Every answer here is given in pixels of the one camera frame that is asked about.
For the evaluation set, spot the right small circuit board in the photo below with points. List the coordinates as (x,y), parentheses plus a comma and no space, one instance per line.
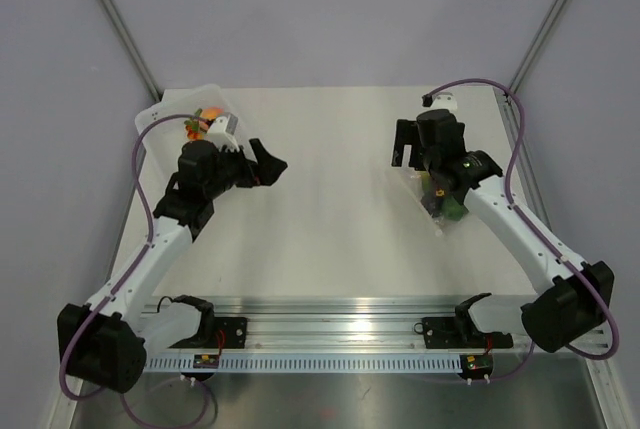
(475,367)

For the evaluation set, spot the clear zip top bag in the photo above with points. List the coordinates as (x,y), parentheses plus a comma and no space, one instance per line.
(416,183)

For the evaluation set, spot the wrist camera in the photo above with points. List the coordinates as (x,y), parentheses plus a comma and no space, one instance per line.
(440,100)
(221,132)

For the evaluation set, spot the dark grape bunch with leaves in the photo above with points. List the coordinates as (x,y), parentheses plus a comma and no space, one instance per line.
(432,202)

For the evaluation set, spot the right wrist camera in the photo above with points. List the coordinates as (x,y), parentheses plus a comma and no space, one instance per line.
(440,100)

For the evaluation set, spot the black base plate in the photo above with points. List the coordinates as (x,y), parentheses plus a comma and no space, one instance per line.
(231,332)
(447,332)

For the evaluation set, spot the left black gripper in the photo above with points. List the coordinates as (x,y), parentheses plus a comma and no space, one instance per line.
(267,170)

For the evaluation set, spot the white slotted cable duct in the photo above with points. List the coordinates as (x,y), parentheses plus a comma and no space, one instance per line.
(236,363)

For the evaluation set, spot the small circuit board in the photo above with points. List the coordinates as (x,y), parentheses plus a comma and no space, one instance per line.
(475,367)
(206,361)

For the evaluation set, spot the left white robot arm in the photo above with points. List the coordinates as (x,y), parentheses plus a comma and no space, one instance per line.
(105,341)

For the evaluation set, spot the small orange fruit sprig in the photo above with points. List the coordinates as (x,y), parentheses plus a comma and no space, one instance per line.
(196,127)

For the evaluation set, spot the orange peach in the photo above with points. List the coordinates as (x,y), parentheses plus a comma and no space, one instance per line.
(211,113)

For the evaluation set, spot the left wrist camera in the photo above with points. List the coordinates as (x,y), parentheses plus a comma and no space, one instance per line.
(221,132)

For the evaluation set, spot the left small circuit board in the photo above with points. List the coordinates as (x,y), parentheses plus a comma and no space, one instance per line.
(206,361)

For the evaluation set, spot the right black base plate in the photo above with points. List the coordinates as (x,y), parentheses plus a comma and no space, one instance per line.
(447,332)

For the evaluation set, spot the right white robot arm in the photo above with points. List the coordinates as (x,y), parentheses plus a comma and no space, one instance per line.
(572,296)

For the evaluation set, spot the white plastic basket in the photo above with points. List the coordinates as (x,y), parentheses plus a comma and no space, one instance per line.
(163,143)

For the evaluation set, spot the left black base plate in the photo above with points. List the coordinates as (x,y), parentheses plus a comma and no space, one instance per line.
(231,332)

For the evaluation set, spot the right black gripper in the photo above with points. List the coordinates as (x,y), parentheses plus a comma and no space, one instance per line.
(408,134)

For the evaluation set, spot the green lime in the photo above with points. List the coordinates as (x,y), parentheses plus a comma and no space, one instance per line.
(452,210)

